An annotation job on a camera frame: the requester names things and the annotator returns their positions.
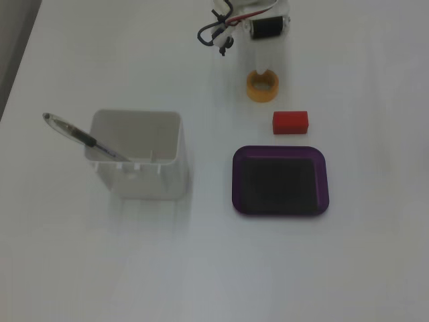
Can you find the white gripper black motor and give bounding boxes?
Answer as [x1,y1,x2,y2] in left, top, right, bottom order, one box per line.
[234,6,291,76]

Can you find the red rectangular block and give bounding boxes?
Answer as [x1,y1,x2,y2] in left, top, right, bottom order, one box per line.
[271,111,309,136]

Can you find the black looped cable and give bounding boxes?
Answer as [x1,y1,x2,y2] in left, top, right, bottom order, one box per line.
[196,7,235,57]

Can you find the yellow tape roll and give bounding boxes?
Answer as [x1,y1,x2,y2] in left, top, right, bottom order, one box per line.
[246,69,280,103]

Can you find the purple rectangular tray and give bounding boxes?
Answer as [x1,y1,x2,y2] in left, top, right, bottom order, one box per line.
[231,145,330,217]

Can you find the clear black ballpoint pen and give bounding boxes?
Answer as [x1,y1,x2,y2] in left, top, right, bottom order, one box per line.
[42,112,132,162]

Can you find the red white wire bundle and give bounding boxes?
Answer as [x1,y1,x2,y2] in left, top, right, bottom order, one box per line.
[225,0,281,27]

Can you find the white square plastic container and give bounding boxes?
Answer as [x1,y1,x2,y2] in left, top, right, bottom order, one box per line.
[83,109,188,201]

